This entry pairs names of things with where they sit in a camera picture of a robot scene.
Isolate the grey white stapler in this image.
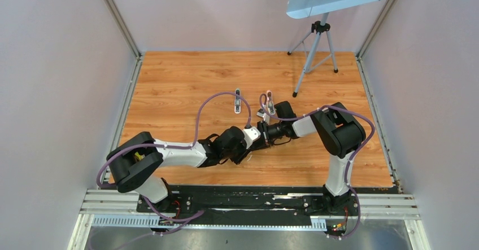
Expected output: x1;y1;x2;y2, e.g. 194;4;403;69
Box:
234;88;242;114

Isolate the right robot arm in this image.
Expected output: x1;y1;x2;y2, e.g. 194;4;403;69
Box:
260;101;371;212

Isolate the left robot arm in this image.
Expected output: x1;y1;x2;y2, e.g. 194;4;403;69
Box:
106;126;261;203

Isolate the silver tripod stand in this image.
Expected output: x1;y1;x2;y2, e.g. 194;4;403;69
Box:
286;12;339;98

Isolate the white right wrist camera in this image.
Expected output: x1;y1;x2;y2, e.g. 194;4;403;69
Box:
256;108;271;125

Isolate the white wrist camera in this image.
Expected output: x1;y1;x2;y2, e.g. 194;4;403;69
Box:
256;108;271;125
242;126;260;149

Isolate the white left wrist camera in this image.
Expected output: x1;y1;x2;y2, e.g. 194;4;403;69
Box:
242;126;260;149

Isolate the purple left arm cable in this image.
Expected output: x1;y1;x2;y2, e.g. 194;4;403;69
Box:
96;91;253;189

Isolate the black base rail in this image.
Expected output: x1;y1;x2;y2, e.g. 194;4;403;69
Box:
136;185;363;236

